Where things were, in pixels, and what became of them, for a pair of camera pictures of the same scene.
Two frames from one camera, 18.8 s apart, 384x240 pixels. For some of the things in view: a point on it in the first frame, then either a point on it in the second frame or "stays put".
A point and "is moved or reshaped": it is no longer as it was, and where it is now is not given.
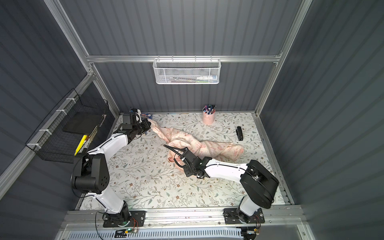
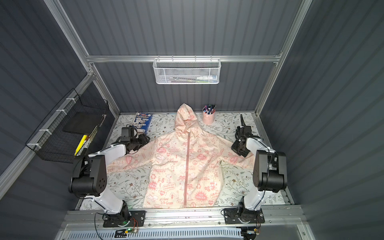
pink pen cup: [208, 119] stays put
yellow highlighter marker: [83, 139] stays put
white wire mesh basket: [187, 71] stays put
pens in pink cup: [209, 109] stays put
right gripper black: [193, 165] → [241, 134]
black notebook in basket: [83, 122] stays put
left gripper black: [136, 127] → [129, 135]
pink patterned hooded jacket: [222, 151] is moved or reshaped
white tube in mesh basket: [208, 77] stays put
